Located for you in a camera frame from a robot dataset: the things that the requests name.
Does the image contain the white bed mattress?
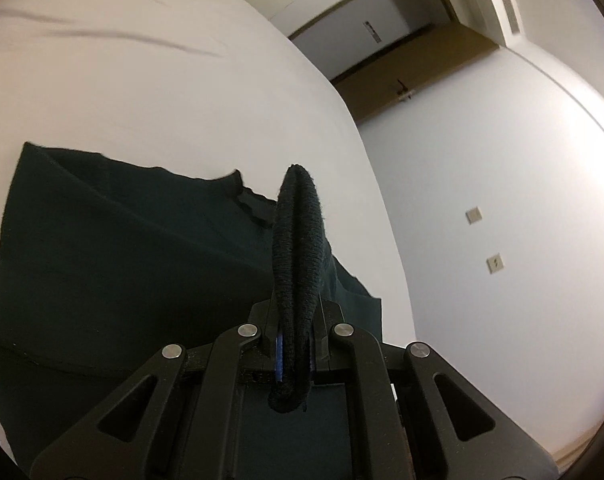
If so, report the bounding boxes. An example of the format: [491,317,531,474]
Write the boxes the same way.
[0,0,415,346]

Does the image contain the dark green knit garment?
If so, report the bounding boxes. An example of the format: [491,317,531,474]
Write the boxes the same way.
[0,144,381,479]

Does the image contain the lower wall socket plate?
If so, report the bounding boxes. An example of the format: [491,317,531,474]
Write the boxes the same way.
[486,254,505,274]

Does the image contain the brown wooden door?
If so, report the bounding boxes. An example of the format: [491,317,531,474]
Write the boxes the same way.
[331,22,498,124]

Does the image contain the door handle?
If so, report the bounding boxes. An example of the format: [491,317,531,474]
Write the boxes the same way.
[396,79,415,102]

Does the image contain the grey room door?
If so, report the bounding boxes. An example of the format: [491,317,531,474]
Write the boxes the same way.
[292,0,431,79]

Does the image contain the upper wall switch plate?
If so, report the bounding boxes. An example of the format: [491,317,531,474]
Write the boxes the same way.
[466,207,483,224]

